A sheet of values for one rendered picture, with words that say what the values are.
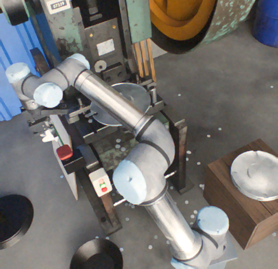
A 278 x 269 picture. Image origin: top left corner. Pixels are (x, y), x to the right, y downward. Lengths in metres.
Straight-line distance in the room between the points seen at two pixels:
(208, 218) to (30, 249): 1.21
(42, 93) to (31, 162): 1.50
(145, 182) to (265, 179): 0.93
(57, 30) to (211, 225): 0.88
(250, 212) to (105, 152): 0.76
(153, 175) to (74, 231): 1.19
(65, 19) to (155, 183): 0.63
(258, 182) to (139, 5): 1.02
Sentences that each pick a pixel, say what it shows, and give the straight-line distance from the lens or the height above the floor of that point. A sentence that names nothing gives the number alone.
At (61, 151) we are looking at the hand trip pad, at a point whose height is 0.76.
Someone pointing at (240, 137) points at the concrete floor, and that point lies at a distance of 2.26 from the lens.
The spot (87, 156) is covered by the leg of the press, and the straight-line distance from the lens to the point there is 1.36.
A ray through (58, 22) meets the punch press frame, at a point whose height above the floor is 1.25.
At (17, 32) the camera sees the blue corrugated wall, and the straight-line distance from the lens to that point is 2.41.
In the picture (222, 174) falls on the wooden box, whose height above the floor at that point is 0.35.
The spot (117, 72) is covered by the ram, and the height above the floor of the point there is 0.95.
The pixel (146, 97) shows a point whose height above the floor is 0.79.
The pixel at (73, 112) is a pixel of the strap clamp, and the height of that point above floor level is 0.76.
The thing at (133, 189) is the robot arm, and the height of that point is 1.02.
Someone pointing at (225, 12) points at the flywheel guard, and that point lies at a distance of 1.07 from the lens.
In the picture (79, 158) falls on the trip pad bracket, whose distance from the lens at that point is 1.28.
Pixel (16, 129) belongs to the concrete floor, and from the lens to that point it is 2.66.
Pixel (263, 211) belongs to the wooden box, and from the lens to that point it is 1.54.
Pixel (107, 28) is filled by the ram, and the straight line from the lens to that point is 1.19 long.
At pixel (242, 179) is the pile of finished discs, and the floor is 0.38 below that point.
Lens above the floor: 1.68
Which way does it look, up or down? 47 degrees down
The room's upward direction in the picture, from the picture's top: 9 degrees counter-clockwise
